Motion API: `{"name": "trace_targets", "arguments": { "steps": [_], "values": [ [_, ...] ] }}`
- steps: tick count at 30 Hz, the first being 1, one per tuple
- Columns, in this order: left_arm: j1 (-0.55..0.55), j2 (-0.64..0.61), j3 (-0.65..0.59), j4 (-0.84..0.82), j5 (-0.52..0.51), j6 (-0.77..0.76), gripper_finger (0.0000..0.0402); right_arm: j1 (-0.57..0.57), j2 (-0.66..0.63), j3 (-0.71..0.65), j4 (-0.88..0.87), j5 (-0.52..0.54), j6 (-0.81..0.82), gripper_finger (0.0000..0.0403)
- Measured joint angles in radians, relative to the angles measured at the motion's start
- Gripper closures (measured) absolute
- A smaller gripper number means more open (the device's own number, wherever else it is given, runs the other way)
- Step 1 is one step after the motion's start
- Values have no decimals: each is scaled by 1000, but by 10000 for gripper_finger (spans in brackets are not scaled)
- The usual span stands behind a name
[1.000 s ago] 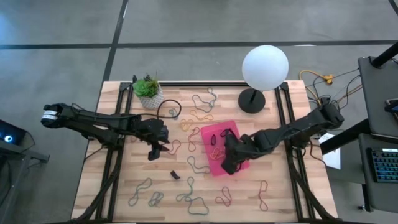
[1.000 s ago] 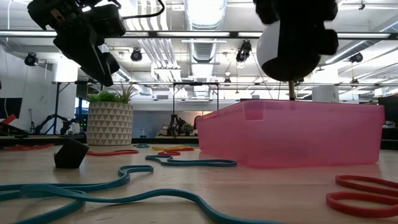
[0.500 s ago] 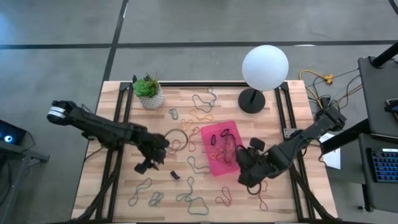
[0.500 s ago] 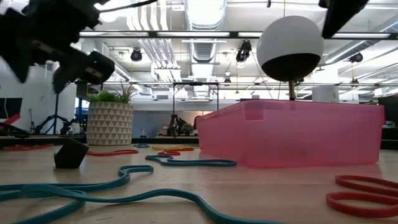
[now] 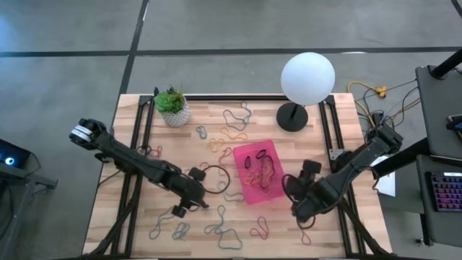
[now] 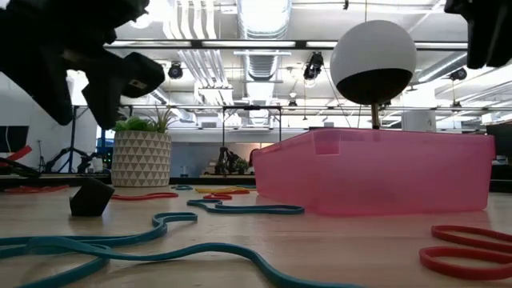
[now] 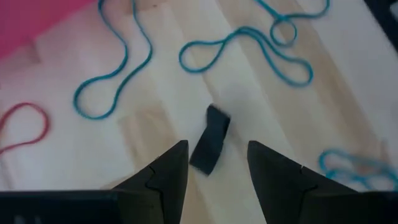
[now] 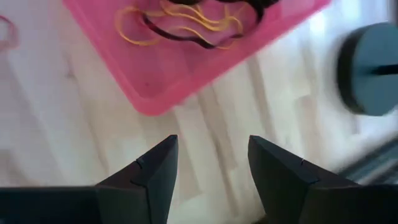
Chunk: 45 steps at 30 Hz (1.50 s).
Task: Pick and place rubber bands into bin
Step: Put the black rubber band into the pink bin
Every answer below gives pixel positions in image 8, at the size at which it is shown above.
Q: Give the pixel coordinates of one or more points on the white and black globe lamp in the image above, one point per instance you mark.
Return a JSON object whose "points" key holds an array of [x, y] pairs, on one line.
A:
{"points": [[373, 90]]}

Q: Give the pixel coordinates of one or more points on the red rubber band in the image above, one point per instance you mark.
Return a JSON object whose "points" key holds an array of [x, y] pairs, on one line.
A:
{"points": [[14, 34]]}

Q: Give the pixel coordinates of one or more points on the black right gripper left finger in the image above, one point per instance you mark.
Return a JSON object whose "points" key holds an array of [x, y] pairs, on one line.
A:
{"points": [[149, 193]]}

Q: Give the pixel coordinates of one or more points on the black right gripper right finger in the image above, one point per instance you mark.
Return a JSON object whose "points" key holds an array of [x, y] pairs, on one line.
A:
{"points": [[286, 193]]}

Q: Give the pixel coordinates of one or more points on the pink translucent plastic bin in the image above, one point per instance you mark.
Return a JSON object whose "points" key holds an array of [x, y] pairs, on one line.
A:
{"points": [[174, 71]]}

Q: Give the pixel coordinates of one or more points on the black rubber band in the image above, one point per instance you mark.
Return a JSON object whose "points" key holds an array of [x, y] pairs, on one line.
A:
{"points": [[174, 35]]}

